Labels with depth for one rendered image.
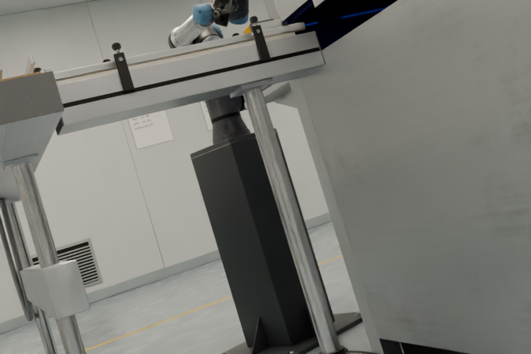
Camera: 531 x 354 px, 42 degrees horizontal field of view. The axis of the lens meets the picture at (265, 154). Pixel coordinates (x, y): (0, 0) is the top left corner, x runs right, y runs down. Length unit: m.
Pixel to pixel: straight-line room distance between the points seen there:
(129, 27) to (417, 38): 6.19
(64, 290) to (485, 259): 0.94
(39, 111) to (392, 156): 0.80
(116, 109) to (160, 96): 0.11
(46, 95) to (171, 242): 5.84
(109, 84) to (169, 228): 5.63
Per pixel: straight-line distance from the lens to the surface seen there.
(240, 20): 2.69
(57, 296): 1.70
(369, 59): 1.65
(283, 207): 1.75
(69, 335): 1.93
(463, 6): 1.38
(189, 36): 2.80
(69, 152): 7.12
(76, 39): 7.40
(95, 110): 1.61
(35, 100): 1.43
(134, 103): 1.63
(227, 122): 2.62
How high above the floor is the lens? 0.58
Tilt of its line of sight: 3 degrees up
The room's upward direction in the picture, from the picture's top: 17 degrees counter-clockwise
